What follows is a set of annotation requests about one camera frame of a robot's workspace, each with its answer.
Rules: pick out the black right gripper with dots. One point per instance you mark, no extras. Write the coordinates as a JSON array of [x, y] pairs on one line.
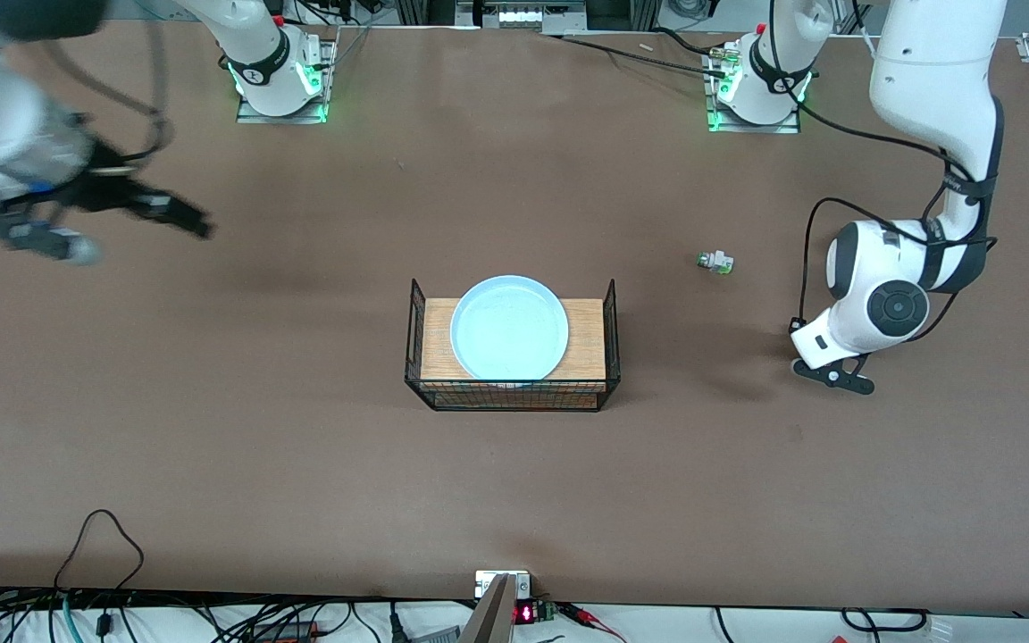
[[109, 194]]

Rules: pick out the light blue round plate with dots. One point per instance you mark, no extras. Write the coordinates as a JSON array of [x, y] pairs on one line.
[[510, 329]]

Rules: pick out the black power adapter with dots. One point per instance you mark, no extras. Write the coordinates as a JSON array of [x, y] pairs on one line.
[[287, 631]]

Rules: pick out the wooden board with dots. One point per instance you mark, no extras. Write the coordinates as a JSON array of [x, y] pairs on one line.
[[588, 339]]

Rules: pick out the white small box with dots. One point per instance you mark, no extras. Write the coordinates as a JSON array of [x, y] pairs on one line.
[[488, 585]]

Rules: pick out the grey metal bar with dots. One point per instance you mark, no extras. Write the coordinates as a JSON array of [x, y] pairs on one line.
[[489, 616]]

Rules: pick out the red display module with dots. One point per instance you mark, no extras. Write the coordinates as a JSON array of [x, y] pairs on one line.
[[528, 613]]

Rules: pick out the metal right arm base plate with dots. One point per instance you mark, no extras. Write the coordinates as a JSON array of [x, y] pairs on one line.
[[278, 118]]

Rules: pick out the green push button switch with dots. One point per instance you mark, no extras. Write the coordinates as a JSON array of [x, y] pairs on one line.
[[716, 261]]

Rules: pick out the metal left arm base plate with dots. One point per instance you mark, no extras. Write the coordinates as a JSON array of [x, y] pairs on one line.
[[751, 127]]

